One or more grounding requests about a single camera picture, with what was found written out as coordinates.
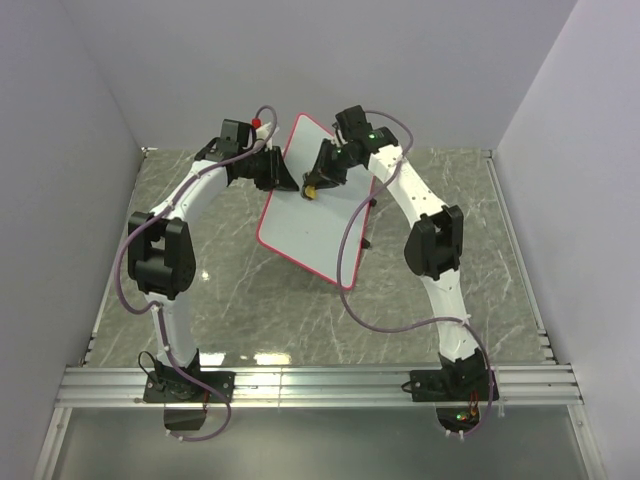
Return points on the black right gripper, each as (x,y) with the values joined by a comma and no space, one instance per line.
(322,176)

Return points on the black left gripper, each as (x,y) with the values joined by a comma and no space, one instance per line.
(281,178)

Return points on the yellow bone-shaped eraser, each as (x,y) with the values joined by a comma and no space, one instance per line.
(309,193)

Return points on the red framed whiteboard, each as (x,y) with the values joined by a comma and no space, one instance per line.
(309,232)

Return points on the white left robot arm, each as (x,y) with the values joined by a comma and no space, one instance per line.
(159,251)

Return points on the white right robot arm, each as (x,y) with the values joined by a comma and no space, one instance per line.
(432,251)

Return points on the aluminium mounting rail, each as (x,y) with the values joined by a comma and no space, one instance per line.
(317,387)

